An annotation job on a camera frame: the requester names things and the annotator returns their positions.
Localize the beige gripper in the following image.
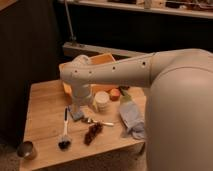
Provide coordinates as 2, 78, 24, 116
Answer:
71, 84, 93, 112

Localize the blue crumpled cloth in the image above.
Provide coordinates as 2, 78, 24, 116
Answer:
119, 101, 145, 140

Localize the orange wooden tray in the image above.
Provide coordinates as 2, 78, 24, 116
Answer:
62, 53, 117, 104

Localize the small orange cup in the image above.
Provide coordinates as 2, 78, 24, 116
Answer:
110, 88, 120, 101

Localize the brown dried grape bunch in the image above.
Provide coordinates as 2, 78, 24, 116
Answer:
84, 122, 103, 145

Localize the metal pole stand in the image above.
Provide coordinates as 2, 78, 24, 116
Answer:
64, 0, 77, 45

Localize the metal spoon utensil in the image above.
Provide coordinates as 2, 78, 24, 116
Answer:
81, 117, 114, 127

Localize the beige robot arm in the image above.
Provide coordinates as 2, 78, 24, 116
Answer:
60, 49, 213, 171

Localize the white plastic cup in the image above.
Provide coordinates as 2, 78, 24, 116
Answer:
94, 91, 110, 111

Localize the green bottle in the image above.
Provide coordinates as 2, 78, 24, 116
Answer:
120, 89, 132, 103

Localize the blue sponge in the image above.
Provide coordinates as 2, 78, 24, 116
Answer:
68, 106, 84, 121

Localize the silver metal can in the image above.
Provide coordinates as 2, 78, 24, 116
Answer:
17, 141, 37, 160

